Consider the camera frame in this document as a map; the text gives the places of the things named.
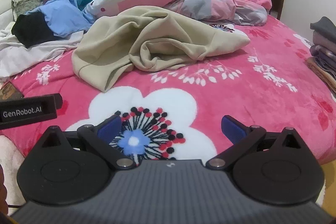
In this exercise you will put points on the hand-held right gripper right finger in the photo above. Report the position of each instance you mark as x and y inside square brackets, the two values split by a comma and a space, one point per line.
[232, 130]

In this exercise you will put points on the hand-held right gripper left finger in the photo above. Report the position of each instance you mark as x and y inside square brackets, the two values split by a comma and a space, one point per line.
[110, 129]

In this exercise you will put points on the beige zip jacket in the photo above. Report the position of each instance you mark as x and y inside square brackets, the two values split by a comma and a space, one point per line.
[118, 43]

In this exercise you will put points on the stack of folded clothes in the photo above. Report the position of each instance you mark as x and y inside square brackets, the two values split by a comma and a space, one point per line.
[324, 43]

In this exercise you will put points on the pink floral fleece blanket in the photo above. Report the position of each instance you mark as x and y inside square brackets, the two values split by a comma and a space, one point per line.
[236, 98]

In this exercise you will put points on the white fluffy rug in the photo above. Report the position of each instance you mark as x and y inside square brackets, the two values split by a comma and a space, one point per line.
[10, 161]

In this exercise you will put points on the white garment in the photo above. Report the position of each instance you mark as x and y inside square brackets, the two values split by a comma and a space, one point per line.
[26, 56]

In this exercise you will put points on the black garment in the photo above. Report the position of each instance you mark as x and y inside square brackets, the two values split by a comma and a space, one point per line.
[31, 27]

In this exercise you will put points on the light blue garment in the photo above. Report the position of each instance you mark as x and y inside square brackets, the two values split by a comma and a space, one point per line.
[65, 16]

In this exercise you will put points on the grey patterned cloth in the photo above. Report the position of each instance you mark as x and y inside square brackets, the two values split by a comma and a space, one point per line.
[25, 5]

